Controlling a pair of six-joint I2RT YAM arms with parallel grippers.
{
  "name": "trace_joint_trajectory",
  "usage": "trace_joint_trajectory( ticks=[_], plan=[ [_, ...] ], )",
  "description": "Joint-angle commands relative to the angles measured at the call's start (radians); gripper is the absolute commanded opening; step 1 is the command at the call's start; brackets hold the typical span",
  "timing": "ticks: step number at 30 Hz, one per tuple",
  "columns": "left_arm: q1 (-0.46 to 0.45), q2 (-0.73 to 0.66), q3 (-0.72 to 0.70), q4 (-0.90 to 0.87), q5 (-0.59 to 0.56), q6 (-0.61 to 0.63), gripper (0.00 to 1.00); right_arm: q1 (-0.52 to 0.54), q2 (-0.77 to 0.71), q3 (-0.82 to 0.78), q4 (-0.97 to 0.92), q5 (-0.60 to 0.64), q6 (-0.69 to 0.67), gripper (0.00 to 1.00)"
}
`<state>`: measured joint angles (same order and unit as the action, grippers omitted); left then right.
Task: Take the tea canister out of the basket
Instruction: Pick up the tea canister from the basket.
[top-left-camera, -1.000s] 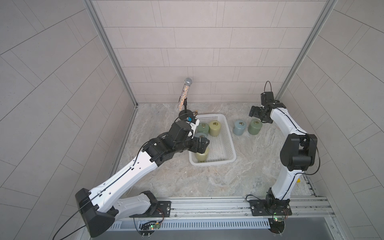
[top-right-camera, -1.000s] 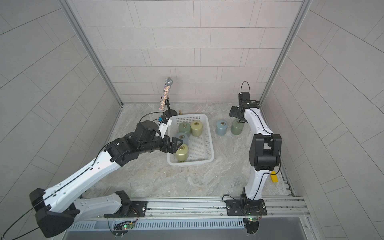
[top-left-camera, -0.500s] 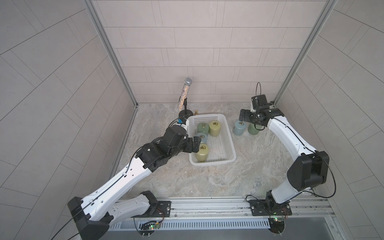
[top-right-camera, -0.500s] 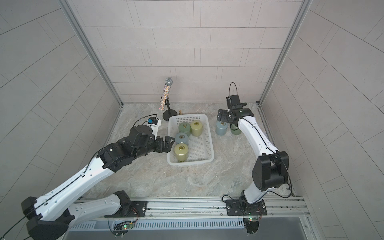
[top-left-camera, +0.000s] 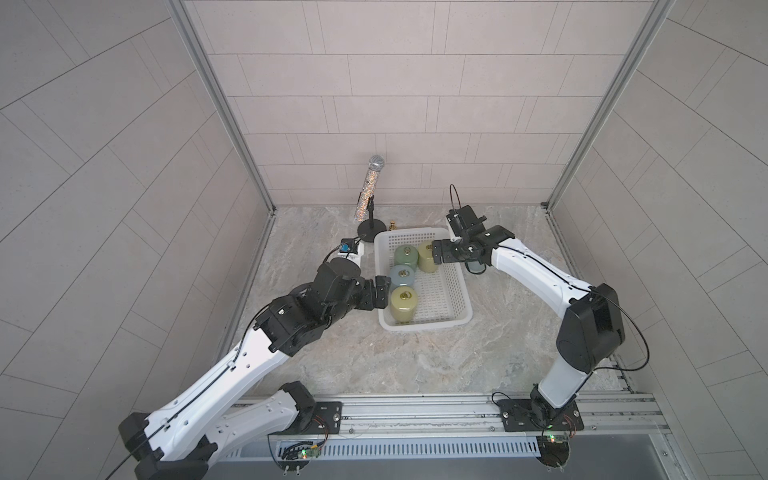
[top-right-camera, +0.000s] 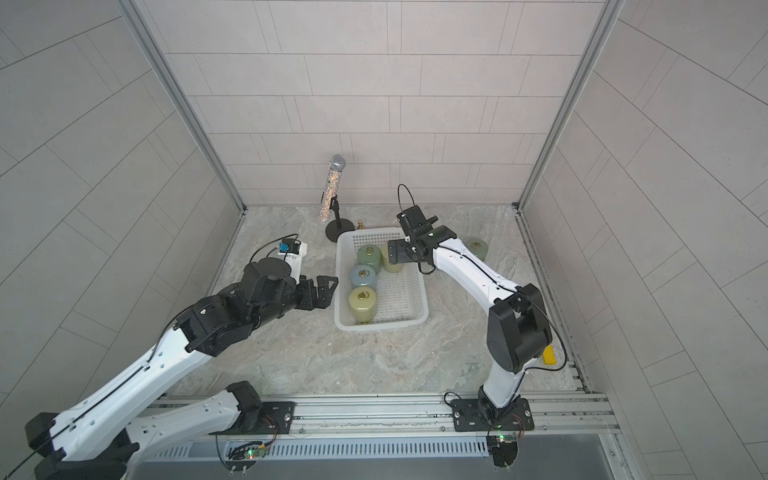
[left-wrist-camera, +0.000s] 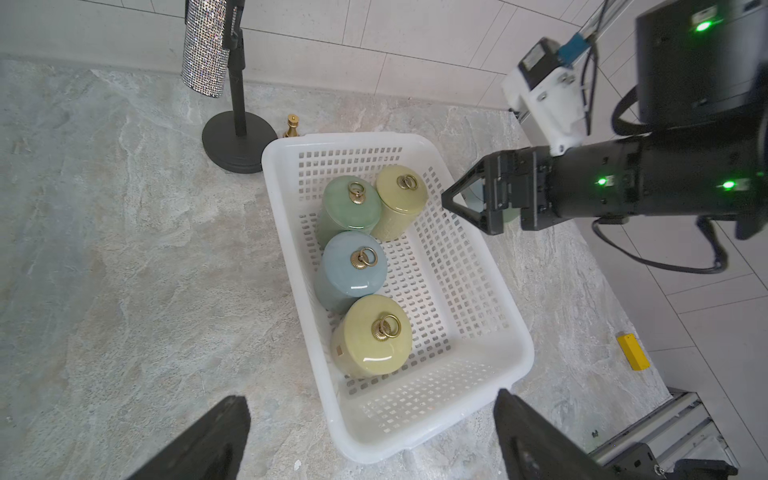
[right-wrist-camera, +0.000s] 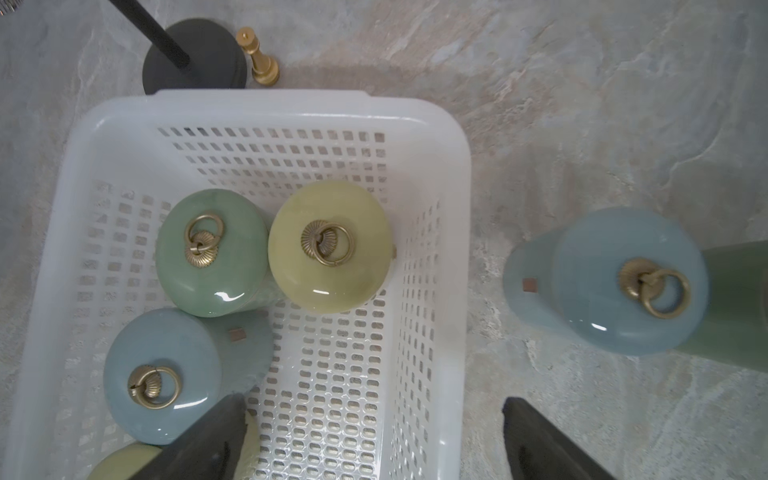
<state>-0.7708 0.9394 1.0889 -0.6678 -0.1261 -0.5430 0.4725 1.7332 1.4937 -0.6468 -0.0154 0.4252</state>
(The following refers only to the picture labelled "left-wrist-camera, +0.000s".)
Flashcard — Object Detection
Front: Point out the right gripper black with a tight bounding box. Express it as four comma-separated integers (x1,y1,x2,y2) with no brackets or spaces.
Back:
441,147,564,235

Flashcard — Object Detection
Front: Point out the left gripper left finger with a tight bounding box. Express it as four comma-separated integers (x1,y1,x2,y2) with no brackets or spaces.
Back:
130,395,251,479

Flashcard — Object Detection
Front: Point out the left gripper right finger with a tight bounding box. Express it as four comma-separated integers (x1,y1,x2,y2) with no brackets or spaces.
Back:
493,389,616,479

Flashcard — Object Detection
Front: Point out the yellow tea canister back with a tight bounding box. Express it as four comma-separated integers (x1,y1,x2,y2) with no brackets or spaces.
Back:
371,165,429,242

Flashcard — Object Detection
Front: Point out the white plastic perforated basket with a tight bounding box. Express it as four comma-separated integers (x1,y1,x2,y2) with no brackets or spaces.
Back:
262,132,535,464

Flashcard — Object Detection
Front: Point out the blue tea canister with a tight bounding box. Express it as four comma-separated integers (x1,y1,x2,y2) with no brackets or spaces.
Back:
314,231,388,314

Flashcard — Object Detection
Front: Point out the yellow-green tea canister front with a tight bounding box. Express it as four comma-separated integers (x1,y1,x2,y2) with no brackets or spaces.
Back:
331,294,413,379

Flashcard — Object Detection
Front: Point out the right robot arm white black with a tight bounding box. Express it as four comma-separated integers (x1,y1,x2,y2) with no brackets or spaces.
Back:
441,1,767,240

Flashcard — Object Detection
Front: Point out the yellow block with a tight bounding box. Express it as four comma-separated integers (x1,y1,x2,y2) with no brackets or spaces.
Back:
617,333,650,371

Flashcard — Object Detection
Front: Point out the small brass bell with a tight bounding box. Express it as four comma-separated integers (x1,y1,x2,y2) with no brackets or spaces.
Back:
283,114,299,138

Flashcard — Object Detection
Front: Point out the black microphone stand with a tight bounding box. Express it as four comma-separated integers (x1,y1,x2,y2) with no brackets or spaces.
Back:
202,1,277,174

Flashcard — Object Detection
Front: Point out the glitter microphone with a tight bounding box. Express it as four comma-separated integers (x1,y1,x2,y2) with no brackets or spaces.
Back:
181,0,229,98

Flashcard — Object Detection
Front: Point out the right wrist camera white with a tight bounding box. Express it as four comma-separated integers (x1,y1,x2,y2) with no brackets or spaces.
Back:
502,33,588,157

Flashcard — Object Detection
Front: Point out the aluminium mounting rail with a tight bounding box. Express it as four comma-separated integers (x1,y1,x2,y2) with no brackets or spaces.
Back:
590,389,740,479

